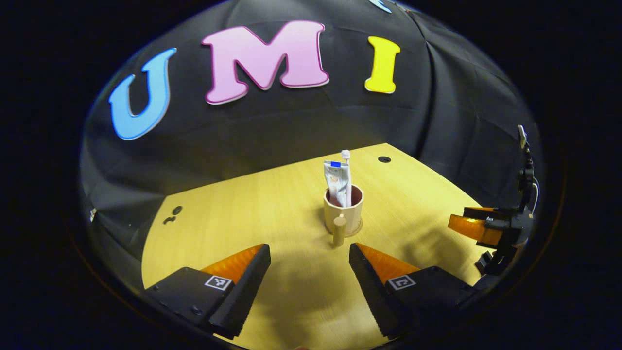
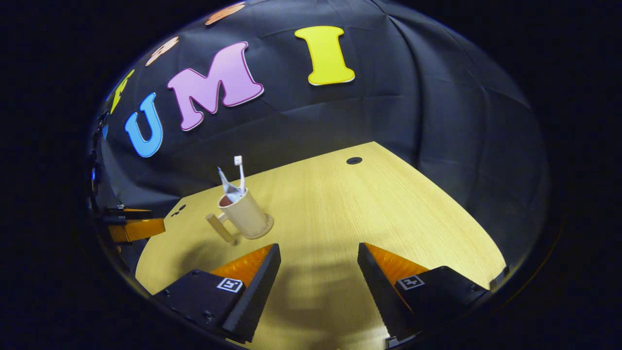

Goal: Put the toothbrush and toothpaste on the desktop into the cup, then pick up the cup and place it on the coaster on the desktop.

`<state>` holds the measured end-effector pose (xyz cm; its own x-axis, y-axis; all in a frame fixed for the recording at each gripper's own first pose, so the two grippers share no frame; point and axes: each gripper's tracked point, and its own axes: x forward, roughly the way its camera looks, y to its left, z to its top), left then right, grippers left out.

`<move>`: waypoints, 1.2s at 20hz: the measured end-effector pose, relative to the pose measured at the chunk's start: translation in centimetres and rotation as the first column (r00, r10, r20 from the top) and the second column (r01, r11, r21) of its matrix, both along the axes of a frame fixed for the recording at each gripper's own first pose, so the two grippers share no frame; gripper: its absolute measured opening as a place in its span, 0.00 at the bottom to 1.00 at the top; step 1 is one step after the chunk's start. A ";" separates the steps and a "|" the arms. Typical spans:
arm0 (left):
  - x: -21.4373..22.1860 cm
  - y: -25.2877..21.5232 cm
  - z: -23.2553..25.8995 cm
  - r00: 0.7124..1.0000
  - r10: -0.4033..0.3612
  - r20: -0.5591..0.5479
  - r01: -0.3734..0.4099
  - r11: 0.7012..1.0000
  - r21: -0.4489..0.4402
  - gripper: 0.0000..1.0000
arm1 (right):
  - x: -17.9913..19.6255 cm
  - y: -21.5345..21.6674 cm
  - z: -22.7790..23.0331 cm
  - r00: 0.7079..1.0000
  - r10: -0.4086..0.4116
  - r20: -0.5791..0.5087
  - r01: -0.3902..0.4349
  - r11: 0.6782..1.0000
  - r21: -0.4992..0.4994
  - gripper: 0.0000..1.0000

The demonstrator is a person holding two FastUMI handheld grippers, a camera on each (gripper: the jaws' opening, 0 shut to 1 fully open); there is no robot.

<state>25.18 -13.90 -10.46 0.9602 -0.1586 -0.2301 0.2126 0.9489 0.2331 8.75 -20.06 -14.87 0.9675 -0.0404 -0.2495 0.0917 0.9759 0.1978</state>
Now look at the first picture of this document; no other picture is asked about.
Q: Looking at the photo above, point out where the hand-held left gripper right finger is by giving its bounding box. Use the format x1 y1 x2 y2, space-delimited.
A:
349 243 479 341

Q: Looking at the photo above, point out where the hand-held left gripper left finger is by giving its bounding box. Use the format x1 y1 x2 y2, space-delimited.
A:
143 243 272 341

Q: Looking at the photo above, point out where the beige cup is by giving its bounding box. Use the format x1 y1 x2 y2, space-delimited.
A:
323 184 364 248

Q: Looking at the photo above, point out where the pale pink toothbrush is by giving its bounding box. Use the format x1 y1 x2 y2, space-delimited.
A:
341 150 352 207

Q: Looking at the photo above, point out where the white toothpaste tube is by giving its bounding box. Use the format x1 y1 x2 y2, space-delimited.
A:
324 160 350 207

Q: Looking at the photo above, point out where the wooden desktop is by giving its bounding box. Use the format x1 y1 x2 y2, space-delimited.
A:
141 142 486 350

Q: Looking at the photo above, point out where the black backdrop cloth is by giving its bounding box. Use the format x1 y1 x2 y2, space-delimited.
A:
80 0 542 292

